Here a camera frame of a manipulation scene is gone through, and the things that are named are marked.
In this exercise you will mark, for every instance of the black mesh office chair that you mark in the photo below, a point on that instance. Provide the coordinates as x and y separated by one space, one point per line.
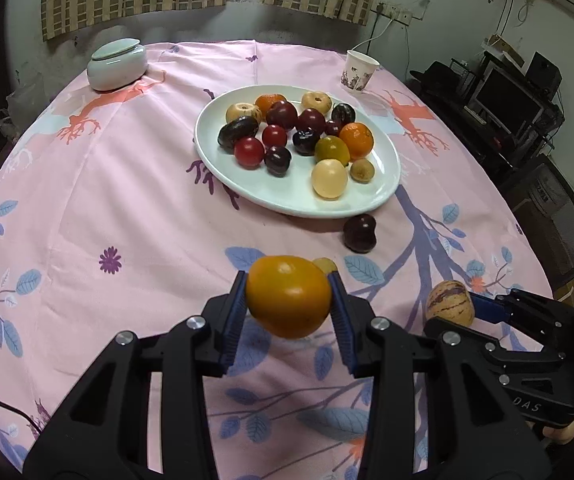
552 205

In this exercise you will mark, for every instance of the person's right hand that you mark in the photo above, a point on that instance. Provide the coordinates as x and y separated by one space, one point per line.
569 431

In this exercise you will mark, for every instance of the black speaker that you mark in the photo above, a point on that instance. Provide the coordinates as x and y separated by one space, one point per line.
544 72

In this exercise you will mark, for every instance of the orange mandarin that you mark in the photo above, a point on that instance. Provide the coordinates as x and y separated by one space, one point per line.
269 101
357 138

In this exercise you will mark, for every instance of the brown cardboard box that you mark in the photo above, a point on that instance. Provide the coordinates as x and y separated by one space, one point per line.
567 290

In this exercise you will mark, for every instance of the printed paper cup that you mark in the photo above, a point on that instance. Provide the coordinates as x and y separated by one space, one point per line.
359 72

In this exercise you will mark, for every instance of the white wall power strip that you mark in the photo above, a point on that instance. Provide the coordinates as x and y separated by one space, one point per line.
394 14

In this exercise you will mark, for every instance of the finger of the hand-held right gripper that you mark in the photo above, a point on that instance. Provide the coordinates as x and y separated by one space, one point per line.
487 308
517 355

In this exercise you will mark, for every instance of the white lidded ceramic jar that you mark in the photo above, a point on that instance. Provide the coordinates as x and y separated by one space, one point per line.
117 67

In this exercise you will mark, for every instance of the dark computer desk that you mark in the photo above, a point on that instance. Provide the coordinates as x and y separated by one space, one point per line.
447 110

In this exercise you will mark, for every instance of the dark red plum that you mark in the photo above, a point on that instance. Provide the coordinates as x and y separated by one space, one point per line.
332 128

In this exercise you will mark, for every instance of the small tan box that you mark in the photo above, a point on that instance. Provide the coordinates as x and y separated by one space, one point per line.
504 50

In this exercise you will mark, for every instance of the pink floral tablecloth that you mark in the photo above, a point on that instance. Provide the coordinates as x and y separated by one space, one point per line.
117 185

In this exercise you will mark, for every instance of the green yellow orange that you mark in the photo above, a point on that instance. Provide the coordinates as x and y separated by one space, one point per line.
332 150

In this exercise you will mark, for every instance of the white keyboard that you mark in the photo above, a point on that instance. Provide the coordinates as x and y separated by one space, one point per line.
476 116

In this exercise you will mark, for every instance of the black computer monitor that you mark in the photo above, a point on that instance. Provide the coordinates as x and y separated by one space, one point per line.
509 97

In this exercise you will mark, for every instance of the white round plate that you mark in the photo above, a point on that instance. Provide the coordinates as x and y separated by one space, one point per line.
277 190

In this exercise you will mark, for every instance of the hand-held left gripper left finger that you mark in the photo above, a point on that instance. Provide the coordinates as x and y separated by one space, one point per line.
232 320

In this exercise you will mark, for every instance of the orange persimmon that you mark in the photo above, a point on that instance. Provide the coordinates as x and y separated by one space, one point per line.
287 295

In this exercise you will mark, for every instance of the small red tomato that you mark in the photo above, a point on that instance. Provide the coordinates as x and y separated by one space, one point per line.
274 136
248 152

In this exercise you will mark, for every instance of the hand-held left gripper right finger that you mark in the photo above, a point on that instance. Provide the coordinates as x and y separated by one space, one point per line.
342 320

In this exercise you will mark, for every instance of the small tan longan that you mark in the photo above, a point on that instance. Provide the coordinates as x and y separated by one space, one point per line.
362 170
326 265

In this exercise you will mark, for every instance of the striped pepino melon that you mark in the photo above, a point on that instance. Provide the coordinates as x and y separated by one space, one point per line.
447 302
243 110

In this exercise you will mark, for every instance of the dark purple plum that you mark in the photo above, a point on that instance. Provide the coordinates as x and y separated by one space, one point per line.
360 232
306 142
277 160

